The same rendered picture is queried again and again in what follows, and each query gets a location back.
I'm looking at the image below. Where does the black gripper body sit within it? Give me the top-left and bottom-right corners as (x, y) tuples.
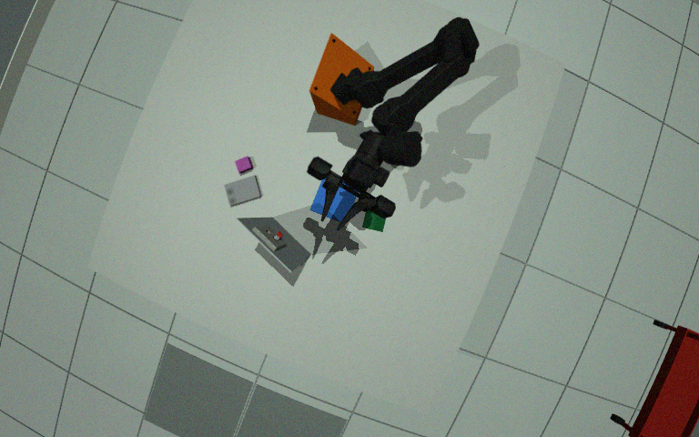
(307, 152), (396, 219)

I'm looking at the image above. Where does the green flat rectangle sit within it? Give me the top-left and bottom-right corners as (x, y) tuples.
(362, 210), (386, 232)

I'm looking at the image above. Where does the small purple block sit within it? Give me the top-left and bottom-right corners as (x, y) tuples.
(235, 157), (253, 173)

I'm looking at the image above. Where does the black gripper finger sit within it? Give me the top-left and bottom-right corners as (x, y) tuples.
(321, 179), (339, 221)
(337, 199), (372, 230)

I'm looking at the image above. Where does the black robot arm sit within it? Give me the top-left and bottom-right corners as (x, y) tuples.
(331, 17), (480, 188)

